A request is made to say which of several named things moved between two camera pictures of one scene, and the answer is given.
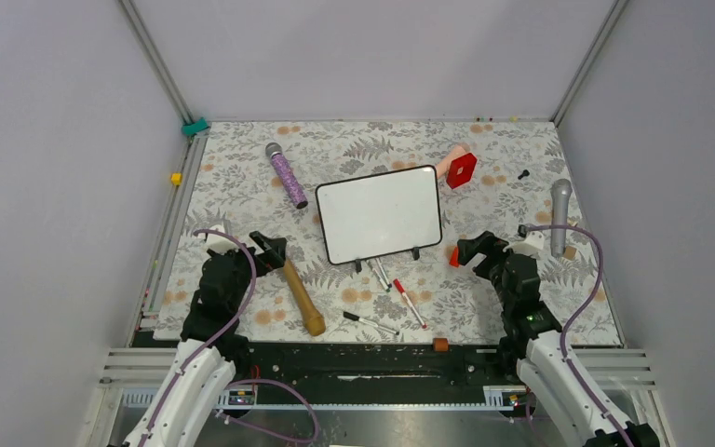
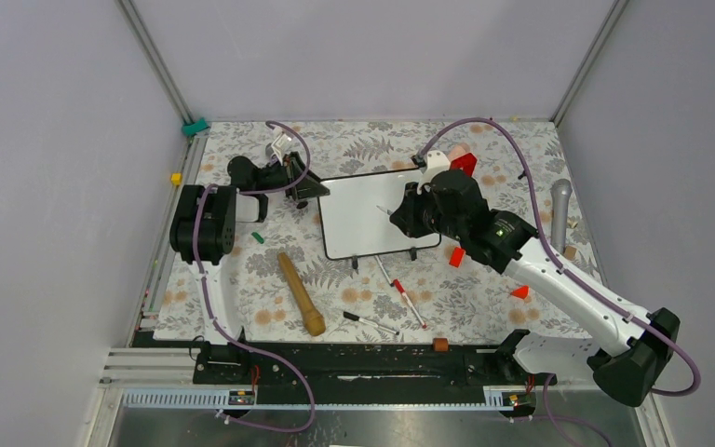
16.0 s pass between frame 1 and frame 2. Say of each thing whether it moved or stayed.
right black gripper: moved
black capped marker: stayed
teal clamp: stayed
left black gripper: moved
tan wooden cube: stayed
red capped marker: stayed
